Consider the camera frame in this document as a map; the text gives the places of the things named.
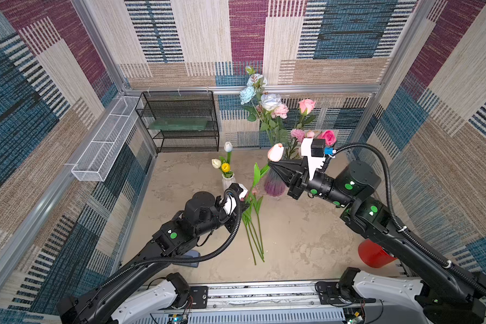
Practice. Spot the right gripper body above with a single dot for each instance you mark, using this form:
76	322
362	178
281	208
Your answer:
298	180

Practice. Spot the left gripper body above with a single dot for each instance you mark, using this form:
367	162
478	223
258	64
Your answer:
231	225

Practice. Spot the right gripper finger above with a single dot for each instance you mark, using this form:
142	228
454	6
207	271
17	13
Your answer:
286	175
287	166

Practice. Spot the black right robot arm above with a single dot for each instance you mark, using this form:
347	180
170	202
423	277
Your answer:
450	294

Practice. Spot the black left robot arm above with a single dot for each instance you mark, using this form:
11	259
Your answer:
118	300

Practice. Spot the white ribbed vase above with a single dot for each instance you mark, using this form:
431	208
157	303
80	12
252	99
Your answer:
227	181

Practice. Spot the purple glass vase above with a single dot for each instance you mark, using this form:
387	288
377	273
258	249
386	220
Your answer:
274	185

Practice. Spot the yellow tulip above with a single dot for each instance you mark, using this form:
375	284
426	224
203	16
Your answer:
225	167

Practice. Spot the rose bouquet with leaves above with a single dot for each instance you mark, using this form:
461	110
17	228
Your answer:
281	123

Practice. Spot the pale white tulip back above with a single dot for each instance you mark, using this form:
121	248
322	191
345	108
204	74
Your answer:
228	148

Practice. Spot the black mesh shelf rack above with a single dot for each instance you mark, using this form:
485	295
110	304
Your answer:
175	104

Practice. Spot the green pad on shelf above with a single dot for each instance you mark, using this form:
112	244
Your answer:
179	124

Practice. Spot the red pencil cup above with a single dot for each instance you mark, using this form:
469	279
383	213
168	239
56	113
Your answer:
374	255

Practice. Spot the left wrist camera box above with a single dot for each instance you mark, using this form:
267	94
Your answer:
235	191

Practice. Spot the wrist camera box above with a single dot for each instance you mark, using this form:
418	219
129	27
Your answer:
318	155
235	191

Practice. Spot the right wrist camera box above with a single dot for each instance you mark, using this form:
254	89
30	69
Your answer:
318	155

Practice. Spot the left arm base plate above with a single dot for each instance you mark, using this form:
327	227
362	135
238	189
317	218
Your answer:
197	297

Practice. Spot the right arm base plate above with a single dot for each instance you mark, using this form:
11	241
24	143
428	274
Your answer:
341	292

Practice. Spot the aluminium front rail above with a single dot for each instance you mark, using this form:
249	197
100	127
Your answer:
280	302

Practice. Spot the white mesh wall basket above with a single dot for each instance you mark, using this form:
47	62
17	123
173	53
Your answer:
96	162

